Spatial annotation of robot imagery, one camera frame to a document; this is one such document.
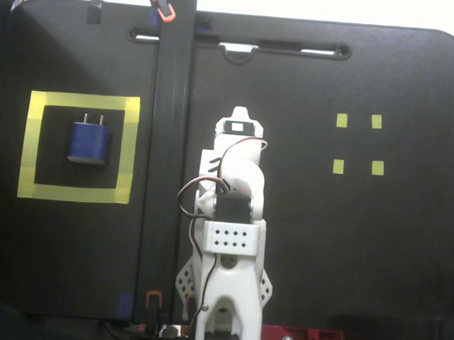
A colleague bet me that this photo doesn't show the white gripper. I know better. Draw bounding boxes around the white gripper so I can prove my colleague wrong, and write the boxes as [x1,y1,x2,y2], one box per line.
[212,104,268,153]

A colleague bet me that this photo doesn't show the blue white charger block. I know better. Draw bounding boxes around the blue white charger block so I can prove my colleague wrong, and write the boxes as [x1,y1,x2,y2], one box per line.
[66,113,113,168]

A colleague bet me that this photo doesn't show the black flat bar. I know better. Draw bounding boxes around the black flat bar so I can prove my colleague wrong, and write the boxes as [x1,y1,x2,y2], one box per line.
[133,0,199,325]

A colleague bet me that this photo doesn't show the orange black spring clamp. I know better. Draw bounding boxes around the orange black spring clamp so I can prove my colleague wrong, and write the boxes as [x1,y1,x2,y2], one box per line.
[183,292,196,324]
[139,289,164,336]
[143,0,177,24]

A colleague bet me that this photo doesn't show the yellow tape square outline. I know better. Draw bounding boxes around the yellow tape square outline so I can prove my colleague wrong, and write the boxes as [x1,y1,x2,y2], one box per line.
[16,89,142,205]

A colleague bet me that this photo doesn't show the black tape piece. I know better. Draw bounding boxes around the black tape piece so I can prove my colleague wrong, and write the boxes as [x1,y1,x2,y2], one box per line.
[85,0,104,25]

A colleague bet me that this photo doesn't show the red screw clamp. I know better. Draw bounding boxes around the red screw clamp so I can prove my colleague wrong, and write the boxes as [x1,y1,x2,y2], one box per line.
[260,324,345,340]

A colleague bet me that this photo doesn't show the red white black servo cable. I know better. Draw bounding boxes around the red white black servo cable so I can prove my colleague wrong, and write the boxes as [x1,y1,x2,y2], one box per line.
[171,135,269,331]

